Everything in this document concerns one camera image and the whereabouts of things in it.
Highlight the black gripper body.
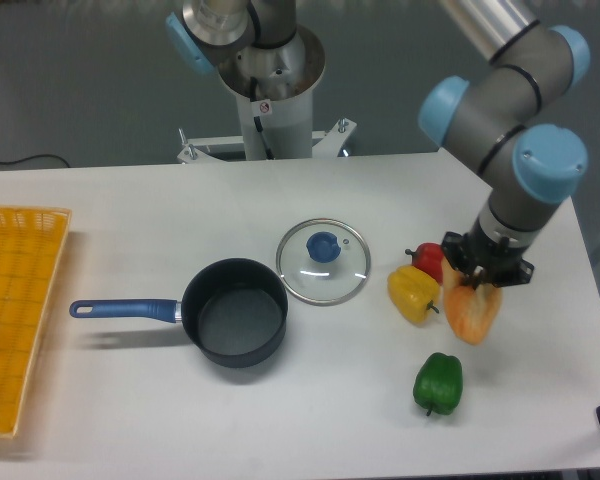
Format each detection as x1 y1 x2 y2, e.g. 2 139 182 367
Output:
468 227 526 272

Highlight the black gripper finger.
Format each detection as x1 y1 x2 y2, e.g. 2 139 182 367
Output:
479 258 535 288
441 231 475 288

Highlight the triangle bread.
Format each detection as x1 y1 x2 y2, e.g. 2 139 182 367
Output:
441 259 503 345

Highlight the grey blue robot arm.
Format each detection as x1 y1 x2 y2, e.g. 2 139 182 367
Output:
165 1 590 287

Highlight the red bell pepper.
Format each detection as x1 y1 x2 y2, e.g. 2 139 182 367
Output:
405 242 444 285

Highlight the yellow bell pepper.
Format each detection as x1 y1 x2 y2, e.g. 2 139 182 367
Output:
387 265 441 325

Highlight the glass pot lid blue knob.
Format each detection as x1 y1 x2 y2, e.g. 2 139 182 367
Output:
275 217 373 306

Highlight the green bell pepper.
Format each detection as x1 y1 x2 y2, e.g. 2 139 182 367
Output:
412 352 464 416

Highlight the yellow woven basket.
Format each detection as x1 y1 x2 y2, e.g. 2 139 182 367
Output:
0 205 72 438

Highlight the dark saucepan blue handle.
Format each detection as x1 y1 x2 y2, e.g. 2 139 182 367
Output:
69 258 288 369

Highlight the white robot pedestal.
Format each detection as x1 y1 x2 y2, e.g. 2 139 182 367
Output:
177 26 357 164

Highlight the black cable on pedestal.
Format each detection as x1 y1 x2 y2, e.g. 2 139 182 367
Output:
248 75 275 161

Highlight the black cable on floor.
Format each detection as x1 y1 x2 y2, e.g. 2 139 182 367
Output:
0 153 71 167

